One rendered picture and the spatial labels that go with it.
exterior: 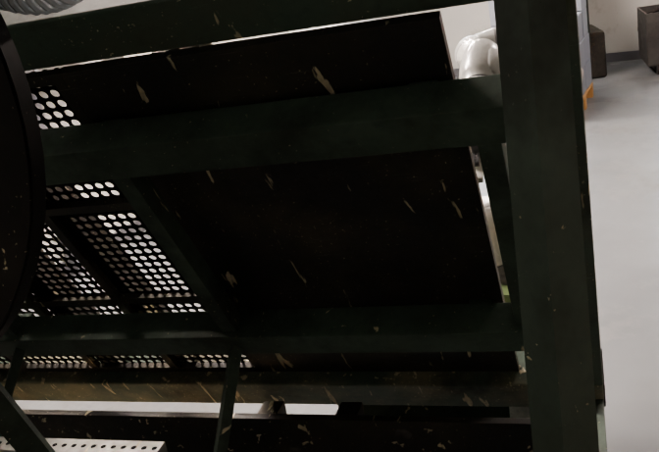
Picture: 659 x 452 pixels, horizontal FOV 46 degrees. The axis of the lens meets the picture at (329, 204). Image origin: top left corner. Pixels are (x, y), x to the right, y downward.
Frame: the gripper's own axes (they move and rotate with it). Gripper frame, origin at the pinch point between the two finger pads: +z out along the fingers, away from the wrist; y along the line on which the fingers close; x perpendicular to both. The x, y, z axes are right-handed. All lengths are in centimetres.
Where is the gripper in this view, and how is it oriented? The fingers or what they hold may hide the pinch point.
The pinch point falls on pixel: (476, 169)
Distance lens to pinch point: 171.7
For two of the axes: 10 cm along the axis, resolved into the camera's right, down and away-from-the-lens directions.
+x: -9.5, 0.7, 3.2
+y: 2.8, 6.4, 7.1
